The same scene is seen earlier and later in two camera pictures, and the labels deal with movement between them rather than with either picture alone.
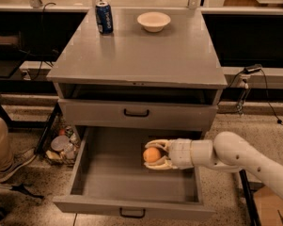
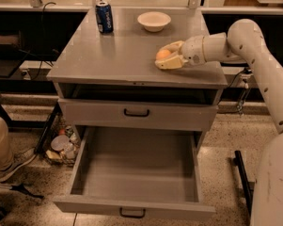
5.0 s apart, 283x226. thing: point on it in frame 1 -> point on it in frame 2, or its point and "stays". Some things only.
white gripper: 180,153 -> 193,51
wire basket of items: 64,146 stays
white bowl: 153,22 stays
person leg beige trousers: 1,157 stays
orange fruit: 151,154 -> 162,54
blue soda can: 104,17 stays
